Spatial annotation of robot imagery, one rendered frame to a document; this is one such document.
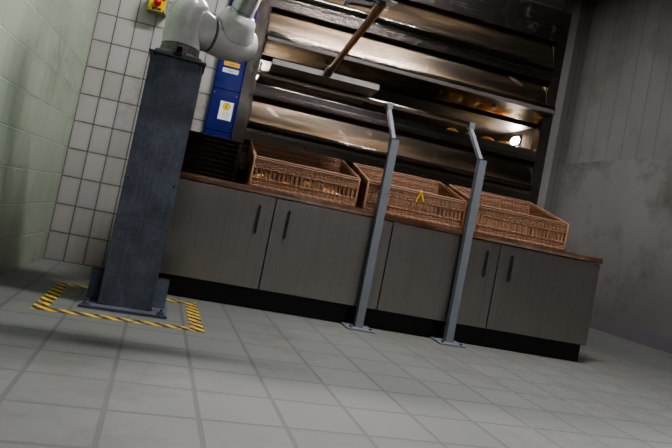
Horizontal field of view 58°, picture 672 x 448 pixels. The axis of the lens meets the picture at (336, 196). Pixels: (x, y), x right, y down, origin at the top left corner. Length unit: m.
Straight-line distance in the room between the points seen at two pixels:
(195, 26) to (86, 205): 1.36
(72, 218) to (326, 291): 1.43
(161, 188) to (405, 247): 1.29
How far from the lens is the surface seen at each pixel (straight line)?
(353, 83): 3.07
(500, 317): 3.34
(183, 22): 2.54
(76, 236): 3.52
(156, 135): 2.44
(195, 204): 2.91
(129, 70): 3.54
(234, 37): 2.61
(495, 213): 3.33
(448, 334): 3.17
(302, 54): 3.51
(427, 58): 3.81
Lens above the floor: 0.48
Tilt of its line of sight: 3 degrees up
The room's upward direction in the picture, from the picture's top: 11 degrees clockwise
